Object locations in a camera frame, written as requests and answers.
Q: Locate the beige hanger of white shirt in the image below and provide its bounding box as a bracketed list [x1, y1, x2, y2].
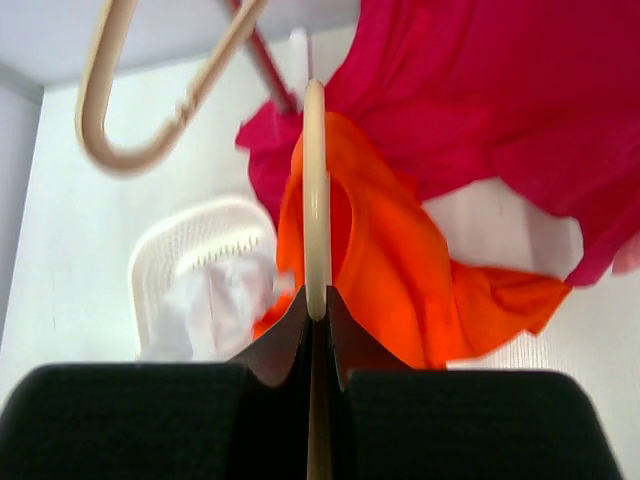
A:
[75, 1, 267, 175]

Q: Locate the metal clothes rack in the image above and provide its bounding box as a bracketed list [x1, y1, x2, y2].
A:
[246, 28, 312, 114]

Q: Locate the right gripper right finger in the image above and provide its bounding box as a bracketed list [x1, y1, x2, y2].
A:
[326, 288, 621, 479]

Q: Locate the pink garment on rack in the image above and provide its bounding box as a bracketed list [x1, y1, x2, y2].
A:
[612, 236, 640, 275]

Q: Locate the orange t shirt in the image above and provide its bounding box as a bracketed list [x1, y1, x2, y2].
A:
[252, 112, 574, 371]

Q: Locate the white perforated plastic basket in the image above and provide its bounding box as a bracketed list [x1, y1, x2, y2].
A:
[128, 195, 276, 350]

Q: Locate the white t shirt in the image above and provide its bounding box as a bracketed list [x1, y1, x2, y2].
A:
[140, 251, 295, 362]

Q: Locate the beige hanger of orange shirt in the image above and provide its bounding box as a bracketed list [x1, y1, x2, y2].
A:
[302, 79, 332, 479]

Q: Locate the magenta t shirt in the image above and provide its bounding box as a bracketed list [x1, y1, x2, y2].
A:
[234, 0, 640, 289]

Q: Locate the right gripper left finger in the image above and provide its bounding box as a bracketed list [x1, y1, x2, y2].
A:
[1, 294, 311, 479]

